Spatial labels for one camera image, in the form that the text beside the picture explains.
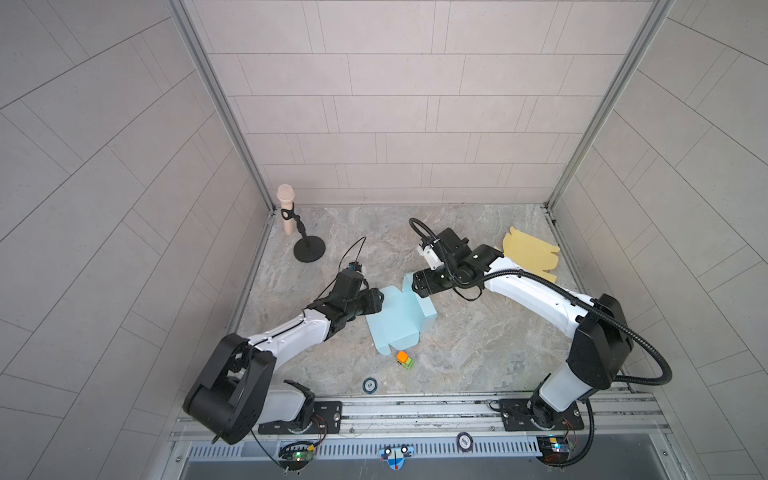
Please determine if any blue sticker marker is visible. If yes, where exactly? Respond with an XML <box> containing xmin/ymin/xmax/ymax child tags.
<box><xmin>379</xmin><ymin>445</ymin><xmax>414</xmax><ymax>471</ymax></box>

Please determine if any black microphone stand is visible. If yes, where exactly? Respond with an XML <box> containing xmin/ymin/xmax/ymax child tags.
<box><xmin>281</xmin><ymin>208</ymin><xmax>326</xmax><ymax>263</ymax></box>

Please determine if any beige microphone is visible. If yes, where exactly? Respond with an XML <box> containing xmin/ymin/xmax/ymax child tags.
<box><xmin>277</xmin><ymin>184</ymin><xmax>296</xmax><ymax>236</ymax></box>

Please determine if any orange green toy block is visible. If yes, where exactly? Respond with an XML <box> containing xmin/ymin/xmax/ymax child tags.
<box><xmin>396</xmin><ymin>351</ymin><xmax>413</xmax><ymax>370</ymax></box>

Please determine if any yellow paper box stack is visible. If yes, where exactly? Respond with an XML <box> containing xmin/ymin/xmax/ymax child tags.
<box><xmin>502</xmin><ymin>227</ymin><xmax>560</xmax><ymax>283</ymax></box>

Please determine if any round black white disc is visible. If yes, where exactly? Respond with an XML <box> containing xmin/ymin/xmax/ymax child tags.
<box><xmin>456</xmin><ymin>432</ymin><xmax>474</xmax><ymax>453</ymax></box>

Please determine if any green circuit board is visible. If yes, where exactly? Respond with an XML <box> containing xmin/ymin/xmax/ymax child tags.
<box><xmin>279</xmin><ymin>441</ymin><xmax>317</xmax><ymax>471</ymax></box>
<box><xmin>536</xmin><ymin>436</ymin><xmax>574</xmax><ymax>465</ymax></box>

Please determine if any black corrugated cable conduit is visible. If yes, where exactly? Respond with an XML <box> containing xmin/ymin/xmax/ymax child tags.
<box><xmin>409</xmin><ymin>217</ymin><xmax>674</xmax><ymax>386</ymax></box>

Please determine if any left green circuit board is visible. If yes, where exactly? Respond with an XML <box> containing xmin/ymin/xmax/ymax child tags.
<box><xmin>279</xmin><ymin>441</ymin><xmax>317</xmax><ymax>471</ymax></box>

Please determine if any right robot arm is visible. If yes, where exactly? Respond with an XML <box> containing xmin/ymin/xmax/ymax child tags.
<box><xmin>409</xmin><ymin>218</ymin><xmax>633</xmax><ymax>430</ymax></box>

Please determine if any right green circuit board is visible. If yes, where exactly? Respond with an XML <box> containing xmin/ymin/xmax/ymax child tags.
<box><xmin>536</xmin><ymin>436</ymin><xmax>574</xmax><ymax>465</ymax></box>

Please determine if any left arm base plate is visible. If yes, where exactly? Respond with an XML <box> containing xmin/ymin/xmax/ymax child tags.
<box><xmin>258</xmin><ymin>401</ymin><xmax>343</xmax><ymax>435</ymax></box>

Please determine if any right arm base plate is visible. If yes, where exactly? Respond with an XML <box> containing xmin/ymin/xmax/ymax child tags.
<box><xmin>496</xmin><ymin>398</ymin><xmax>587</xmax><ymax>432</ymax></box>

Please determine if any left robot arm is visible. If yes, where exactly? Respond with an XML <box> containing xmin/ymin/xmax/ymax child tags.
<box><xmin>182</xmin><ymin>268</ymin><xmax>384</xmax><ymax>445</ymax></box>

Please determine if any light blue paper box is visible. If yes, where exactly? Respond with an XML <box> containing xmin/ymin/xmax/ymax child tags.
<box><xmin>366</xmin><ymin>273</ymin><xmax>438</xmax><ymax>356</ymax></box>

